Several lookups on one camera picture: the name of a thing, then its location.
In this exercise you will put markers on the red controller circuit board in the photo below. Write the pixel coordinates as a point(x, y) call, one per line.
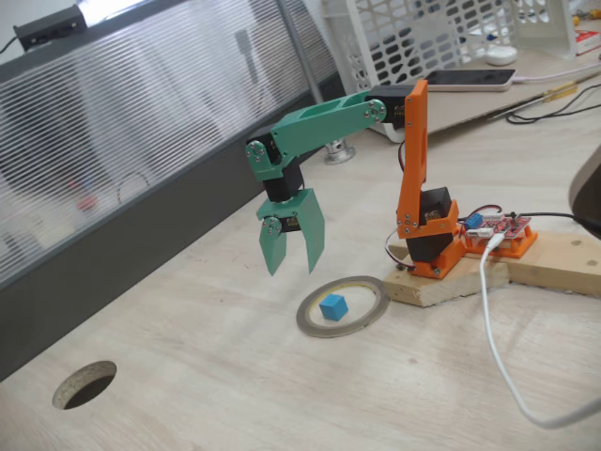
point(504, 226)

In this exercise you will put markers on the brown cardboard sheet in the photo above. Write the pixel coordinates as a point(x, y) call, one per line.
point(469, 105)

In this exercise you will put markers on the small yellow tool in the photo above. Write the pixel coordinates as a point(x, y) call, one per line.
point(575, 20)

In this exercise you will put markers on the white smartphone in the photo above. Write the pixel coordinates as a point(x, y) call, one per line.
point(474, 77)

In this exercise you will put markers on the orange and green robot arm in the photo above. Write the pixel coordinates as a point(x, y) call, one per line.
point(324, 124)

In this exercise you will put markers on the long wooden plank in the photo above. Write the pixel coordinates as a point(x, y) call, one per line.
point(554, 268)

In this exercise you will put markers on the green gripper black servo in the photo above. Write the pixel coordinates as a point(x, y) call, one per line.
point(302, 212)

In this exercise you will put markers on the grey rounded object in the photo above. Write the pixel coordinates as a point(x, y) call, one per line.
point(589, 197)

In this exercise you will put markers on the blue cube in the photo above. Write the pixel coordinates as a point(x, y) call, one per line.
point(333, 310)

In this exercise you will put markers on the wooden base block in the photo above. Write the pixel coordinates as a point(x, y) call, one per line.
point(446, 289)

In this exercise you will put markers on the grey ribbed desk partition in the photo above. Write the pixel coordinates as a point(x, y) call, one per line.
point(141, 117)

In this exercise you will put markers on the red and white book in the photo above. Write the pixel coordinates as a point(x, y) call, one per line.
point(589, 42)

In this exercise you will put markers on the white earbuds case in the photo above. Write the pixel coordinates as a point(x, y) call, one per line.
point(500, 57)

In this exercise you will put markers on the white plastic lattice basket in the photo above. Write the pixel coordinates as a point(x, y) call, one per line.
point(544, 33)

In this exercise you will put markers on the metal pole with flange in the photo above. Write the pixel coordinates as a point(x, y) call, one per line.
point(300, 51)

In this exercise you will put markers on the black box device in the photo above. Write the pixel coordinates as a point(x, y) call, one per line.
point(51, 26)

